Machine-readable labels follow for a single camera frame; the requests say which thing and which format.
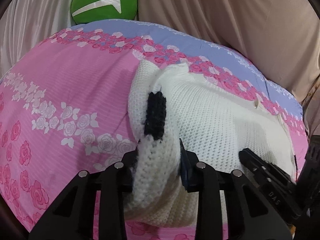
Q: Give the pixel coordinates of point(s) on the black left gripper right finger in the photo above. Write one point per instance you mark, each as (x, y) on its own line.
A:
(249, 214)

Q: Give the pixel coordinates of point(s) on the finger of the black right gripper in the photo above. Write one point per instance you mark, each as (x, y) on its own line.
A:
(285, 195)

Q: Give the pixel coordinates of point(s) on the white satin curtain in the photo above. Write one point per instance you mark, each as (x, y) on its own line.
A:
(25, 23)

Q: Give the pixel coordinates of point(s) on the floral pink purple bedspread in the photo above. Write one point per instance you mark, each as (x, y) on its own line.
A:
(64, 104)

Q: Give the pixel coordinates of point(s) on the green plush pillow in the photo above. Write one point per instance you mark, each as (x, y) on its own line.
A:
(86, 11)

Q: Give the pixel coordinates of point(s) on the floral cream garment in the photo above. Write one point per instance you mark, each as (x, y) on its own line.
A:
(311, 110)

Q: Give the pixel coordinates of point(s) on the white knit sweater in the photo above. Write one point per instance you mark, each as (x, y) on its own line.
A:
(171, 108)

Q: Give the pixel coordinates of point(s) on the beige curtain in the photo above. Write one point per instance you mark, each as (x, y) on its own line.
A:
(280, 37)

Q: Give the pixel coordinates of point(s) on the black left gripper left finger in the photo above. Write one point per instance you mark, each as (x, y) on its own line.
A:
(71, 214)

